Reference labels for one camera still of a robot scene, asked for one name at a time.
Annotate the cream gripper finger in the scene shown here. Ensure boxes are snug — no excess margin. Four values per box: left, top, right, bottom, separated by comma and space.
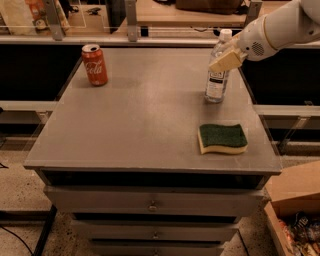
228, 36, 239, 46
209, 48, 246, 72

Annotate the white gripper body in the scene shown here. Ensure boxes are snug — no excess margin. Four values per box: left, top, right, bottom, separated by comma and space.
237, 16, 277, 61

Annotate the clear plastic water bottle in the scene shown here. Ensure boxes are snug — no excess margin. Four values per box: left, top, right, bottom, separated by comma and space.
204, 29, 232, 103

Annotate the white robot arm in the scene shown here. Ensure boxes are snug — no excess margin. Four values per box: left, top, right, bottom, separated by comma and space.
209, 0, 320, 72

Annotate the red coke can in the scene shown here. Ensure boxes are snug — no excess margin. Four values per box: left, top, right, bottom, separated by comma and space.
82, 44, 108, 86

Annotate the green yellow sponge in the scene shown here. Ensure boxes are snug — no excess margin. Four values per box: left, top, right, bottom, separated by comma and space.
198, 124, 248, 154

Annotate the grey drawer cabinet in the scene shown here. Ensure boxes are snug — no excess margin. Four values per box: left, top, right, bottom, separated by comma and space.
25, 48, 281, 256

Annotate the round top drawer knob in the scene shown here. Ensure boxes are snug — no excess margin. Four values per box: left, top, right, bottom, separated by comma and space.
148, 201, 158, 212

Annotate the cardboard box with snacks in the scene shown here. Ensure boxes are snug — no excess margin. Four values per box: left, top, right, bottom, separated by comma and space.
264, 161, 320, 256

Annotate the metal railing with posts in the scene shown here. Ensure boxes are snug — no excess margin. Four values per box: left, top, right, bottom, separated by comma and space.
0, 0, 320, 49

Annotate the middle drawer knob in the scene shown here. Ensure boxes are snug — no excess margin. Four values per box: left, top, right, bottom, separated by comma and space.
152, 232, 159, 240

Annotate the orange snack bag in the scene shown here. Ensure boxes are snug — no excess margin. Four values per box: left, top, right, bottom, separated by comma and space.
24, 0, 49, 31

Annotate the black floor cable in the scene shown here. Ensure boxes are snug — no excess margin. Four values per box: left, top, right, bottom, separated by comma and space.
0, 224, 36, 256

